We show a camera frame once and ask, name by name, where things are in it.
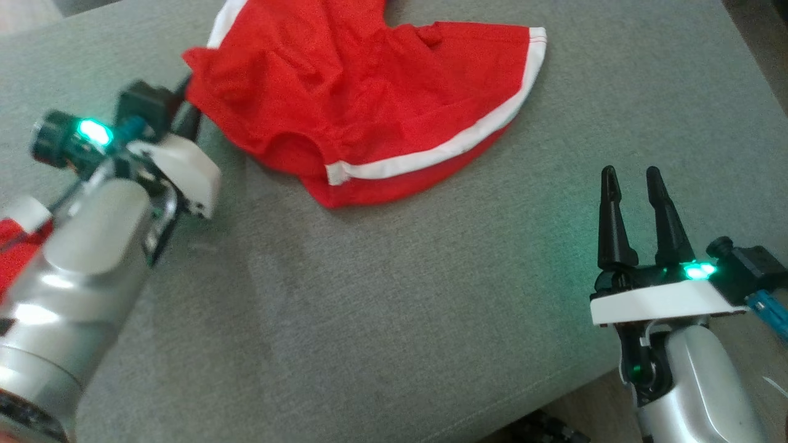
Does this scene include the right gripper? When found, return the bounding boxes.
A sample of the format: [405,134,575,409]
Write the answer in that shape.
[590,165,749,407]

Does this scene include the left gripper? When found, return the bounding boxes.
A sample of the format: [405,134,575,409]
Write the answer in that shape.
[126,73,223,268]

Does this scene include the red and white shorts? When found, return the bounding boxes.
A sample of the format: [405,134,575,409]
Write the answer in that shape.
[182,0,549,209]

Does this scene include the red garment white trim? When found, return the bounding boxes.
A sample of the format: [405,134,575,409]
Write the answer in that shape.
[0,196,55,300]

